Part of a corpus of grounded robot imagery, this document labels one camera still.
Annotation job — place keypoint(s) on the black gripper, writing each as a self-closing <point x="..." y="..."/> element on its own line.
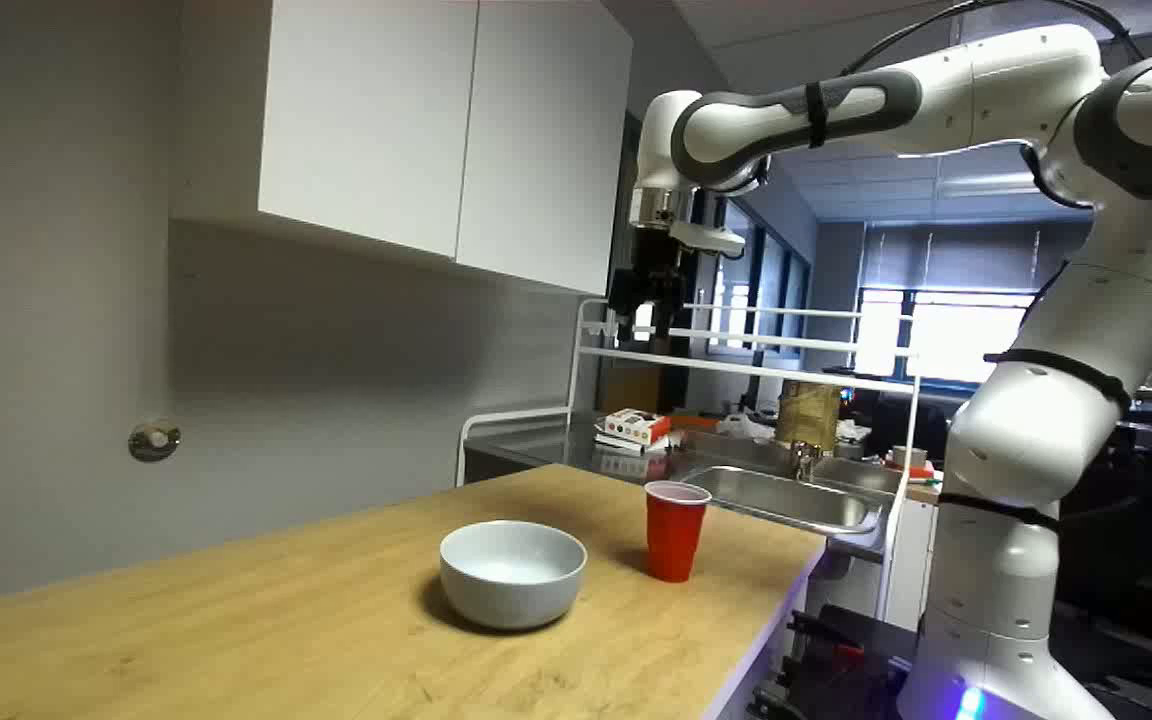
<point x="654" y="285"/>

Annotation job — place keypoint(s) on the red plastic cup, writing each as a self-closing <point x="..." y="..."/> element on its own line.
<point x="673" y="529"/>

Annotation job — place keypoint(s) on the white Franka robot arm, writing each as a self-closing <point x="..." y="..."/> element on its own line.
<point x="1040" y="403"/>

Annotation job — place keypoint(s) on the grey ceramic bowl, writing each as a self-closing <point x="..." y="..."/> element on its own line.
<point x="514" y="572"/>

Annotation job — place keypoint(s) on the red and white box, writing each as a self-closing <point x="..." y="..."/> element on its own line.
<point x="632" y="429"/>

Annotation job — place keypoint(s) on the brown paper bag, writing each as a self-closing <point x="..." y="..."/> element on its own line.
<point x="811" y="417"/>

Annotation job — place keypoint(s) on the stainless steel sink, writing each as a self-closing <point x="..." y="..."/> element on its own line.
<point x="777" y="498"/>

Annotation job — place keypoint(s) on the window with blinds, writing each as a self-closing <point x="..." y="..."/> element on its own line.
<point x="957" y="315"/>

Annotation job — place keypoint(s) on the white wall cabinet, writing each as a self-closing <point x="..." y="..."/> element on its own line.
<point x="441" y="127"/>

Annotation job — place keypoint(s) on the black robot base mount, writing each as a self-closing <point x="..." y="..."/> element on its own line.
<point x="830" y="660"/>

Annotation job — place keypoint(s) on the round metal wall knob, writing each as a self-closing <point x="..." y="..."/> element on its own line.
<point x="152" y="441"/>

